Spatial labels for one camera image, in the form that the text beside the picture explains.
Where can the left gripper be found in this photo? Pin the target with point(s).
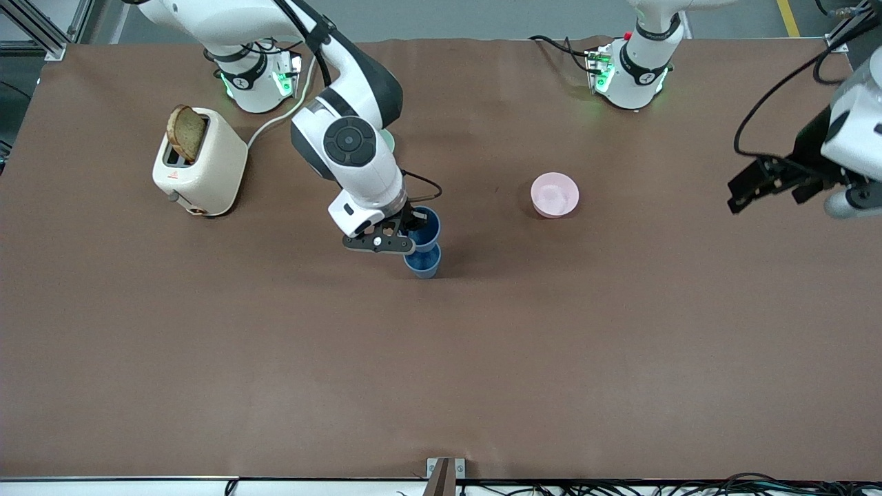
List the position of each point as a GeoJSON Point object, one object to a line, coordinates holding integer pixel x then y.
{"type": "Point", "coordinates": [807, 150]}

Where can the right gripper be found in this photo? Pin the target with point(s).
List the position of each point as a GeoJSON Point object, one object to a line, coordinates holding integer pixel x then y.
{"type": "Point", "coordinates": [412, 220]}

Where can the blue plastic cup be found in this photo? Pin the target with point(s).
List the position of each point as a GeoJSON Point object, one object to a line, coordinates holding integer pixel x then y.
{"type": "Point", "coordinates": [431, 238]}
{"type": "Point", "coordinates": [422, 266]}

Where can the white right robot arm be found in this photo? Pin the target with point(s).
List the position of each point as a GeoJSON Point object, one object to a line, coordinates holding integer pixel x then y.
{"type": "Point", "coordinates": [351, 145]}

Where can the green bowl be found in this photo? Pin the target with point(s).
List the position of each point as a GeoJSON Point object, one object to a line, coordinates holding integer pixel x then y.
{"type": "Point", "coordinates": [389, 142]}

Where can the brown table cover sheet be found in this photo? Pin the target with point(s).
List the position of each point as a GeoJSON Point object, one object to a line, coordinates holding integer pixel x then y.
{"type": "Point", "coordinates": [441, 358]}

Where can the pink bowl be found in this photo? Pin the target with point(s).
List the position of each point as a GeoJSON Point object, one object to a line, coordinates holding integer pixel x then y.
{"type": "Point", "coordinates": [555, 195]}

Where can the cream white toaster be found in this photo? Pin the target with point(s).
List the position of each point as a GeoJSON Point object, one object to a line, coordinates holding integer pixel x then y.
{"type": "Point", "coordinates": [217, 165]}

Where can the brown bread slice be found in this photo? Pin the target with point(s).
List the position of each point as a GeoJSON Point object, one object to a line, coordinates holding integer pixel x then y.
{"type": "Point", "coordinates": [186, 134]}

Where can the aluminium frame profile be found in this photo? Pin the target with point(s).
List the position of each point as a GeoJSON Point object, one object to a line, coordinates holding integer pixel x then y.
{"type": "Point", "coordinates": [844, 31]}
{"type": "Point", "coordinates": [41, 31]}

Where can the metal bracket with post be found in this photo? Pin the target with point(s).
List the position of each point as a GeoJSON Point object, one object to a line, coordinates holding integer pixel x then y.
{"type": "Point", "coordinates": [444, 475]}

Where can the white table edge rail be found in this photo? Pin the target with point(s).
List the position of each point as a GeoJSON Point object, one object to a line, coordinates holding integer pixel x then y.
{"type": "Point", "coordinates": [138, 486]}

